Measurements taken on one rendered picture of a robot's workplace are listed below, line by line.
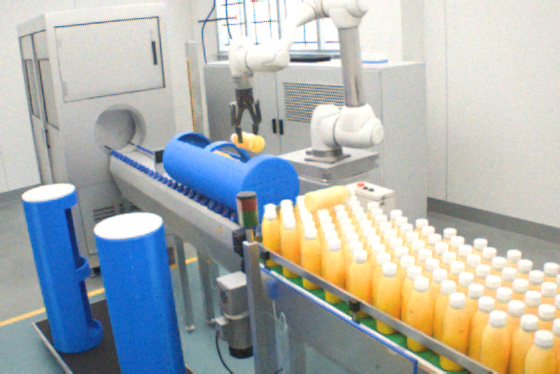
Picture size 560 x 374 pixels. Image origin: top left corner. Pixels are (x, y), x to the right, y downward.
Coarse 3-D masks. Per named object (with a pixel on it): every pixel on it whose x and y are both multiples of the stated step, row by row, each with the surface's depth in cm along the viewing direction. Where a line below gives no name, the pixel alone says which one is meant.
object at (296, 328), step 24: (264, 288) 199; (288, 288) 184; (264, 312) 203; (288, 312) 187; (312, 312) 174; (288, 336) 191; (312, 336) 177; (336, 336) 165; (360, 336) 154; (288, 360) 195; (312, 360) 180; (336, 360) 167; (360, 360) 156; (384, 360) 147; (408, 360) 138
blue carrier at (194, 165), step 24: (168, 144) 298; (192, 144) 307; (216, 144) 266; (168, 168) 295; (192, 168) 268; (216, 168) 248; (240, 168) 234; (264, 168) 232; (288, 168) 238; (216, 192) 249; (264, 192) 234; (288, 192) 240
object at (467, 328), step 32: (320, 224) 196; (352, 224) 203; (320, 256) 186; (352, 256) 171; (416, 256) 168; (480, 256) 164; (352, 288) 166; (384, 288) 154; (416, 288) 144; (512, 288) 139; (416, 320) 145; (448, 320) 134; (480, 320) 130; (512, 320) 126; (544, 320) 123; (480, 352) 127; (512, 352) 123; (544, 352) 112
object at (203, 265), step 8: (200, 256) 335; (200, 264) 337; (200, 272) 339; (208, 272) 340; (200, 280) 342; (208, 280) 341; (208, 288) 342; (208, 296) 343; (208, 304) 345; (208, 312) 346; (208, 320) 351
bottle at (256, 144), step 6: (234, 138) 246; (246, 138) 238; (252, 138) 235; (258, 138) 236; (240, 144) 242; (246, 144) 237; (252, 144) 235; (258, 144) 237; (264, 144) 238; (252, 150) 236; (258, 150) 237
